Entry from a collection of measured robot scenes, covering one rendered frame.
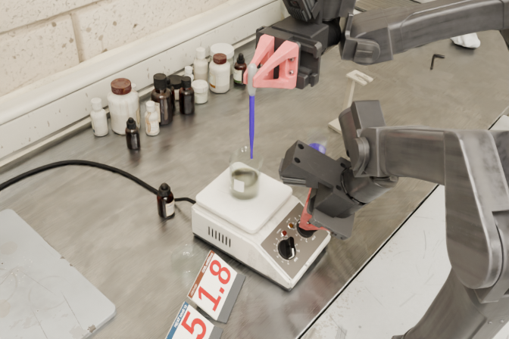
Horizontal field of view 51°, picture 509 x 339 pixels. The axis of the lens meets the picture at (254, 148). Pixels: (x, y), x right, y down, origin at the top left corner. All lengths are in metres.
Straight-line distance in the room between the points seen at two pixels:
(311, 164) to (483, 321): 0.32
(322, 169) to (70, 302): 0.42
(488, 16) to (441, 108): 0.49
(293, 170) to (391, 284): 0.28
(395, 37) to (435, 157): 0.34
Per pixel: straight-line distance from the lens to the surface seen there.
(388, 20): 0.85
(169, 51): 1.27
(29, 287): 0.90
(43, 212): 1.02
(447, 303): 0.56
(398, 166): 0.61
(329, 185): 0.75
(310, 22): 0.81
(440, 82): 1.43
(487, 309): 0.51
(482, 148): 0.46
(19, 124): 1.10
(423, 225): 1.02
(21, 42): 1.09
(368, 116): 0.74
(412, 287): 0.92
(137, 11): 1.23
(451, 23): 0.87
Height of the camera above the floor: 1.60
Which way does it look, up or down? 39 degrees down
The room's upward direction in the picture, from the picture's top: 4 degrees clockwise
